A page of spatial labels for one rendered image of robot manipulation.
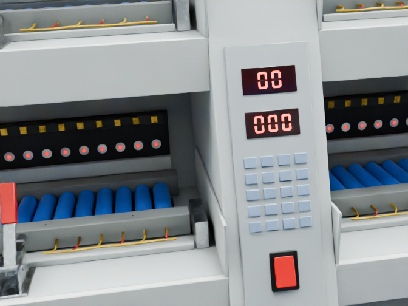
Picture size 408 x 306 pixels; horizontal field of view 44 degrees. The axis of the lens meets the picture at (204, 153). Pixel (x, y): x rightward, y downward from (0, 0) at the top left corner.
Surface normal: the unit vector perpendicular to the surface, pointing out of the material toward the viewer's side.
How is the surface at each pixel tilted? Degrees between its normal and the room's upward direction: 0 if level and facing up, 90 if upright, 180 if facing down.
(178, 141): 90
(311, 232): 90
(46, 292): 18
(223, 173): 90
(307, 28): 90
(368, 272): 108
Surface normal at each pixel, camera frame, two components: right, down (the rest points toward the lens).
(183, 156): 0.12, 0.04
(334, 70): 0.14, 0.35
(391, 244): -0.04, -0.93
